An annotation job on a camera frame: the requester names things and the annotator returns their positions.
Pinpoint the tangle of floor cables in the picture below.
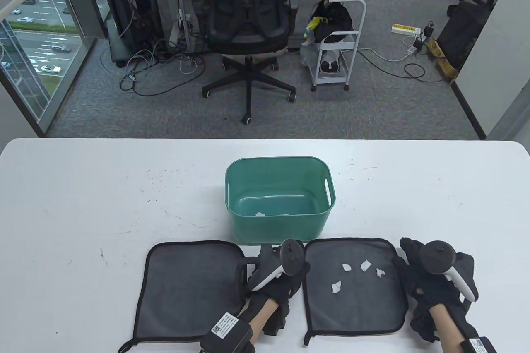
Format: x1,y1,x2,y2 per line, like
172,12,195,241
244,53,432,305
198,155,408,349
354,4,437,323
119,36,206,97

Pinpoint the person's left hand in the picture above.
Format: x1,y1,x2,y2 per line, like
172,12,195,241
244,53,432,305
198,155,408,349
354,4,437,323
246,245,311,337

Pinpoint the yellow power strip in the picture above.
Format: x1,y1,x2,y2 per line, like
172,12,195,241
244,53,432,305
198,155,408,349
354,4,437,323
391,23,423,36

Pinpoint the person's right hand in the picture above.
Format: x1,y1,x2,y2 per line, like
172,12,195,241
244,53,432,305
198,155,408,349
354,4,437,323
393,237,481,343

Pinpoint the black padded chair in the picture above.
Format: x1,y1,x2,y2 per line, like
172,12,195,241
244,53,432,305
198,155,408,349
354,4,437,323
436,0,494,71

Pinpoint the glass window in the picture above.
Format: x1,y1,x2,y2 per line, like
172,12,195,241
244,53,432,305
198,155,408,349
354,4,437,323
0,0,98,132

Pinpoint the black power cable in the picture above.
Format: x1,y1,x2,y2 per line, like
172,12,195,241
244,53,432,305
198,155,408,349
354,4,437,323
355,52,428,81

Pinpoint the black bag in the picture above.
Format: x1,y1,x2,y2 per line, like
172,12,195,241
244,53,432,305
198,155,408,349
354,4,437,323
311,2,353,44

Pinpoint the grey hand towel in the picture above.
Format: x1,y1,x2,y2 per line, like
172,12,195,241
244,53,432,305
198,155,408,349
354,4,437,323
302,238,411,346
118,240,250,353

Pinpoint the black white tracker controller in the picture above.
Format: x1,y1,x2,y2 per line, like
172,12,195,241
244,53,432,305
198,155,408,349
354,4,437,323
248,239,306,292
419,241,478,302

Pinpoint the yellow blue toy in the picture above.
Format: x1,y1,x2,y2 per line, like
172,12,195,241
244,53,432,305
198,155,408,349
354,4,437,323
304,17,324,40

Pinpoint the black mesh office chair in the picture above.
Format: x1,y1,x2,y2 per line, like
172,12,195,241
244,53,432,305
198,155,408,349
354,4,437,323
194,0,301,125

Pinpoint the person's left forearm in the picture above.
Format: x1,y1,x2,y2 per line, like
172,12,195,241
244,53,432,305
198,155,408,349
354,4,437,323
235,296,279,343

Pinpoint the person's right forearm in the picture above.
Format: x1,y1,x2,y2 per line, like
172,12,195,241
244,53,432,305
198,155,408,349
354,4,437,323
428,305,469,353

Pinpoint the white partition panel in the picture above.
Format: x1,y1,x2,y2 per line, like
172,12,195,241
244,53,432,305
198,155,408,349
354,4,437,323
450,0,530,141

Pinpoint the cardboard box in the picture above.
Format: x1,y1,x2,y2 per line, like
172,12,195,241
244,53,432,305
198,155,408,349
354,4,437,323
426,36,461,83

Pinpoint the green plastic bin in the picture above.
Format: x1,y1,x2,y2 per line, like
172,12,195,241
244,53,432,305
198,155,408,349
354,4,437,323
225,156,336,246

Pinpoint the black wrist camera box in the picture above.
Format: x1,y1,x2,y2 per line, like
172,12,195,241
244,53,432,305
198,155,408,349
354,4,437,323
200,312,256,353
459,336,498,353

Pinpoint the black computer tower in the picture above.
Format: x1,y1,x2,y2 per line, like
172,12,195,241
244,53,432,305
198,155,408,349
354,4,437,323
104,0,167,69

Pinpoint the white plastic bag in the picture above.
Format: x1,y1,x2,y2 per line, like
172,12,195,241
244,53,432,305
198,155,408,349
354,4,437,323
300,38,320,69

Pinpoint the white power cable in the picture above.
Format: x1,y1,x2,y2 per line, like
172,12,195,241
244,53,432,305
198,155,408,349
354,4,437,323
355,36,419,62

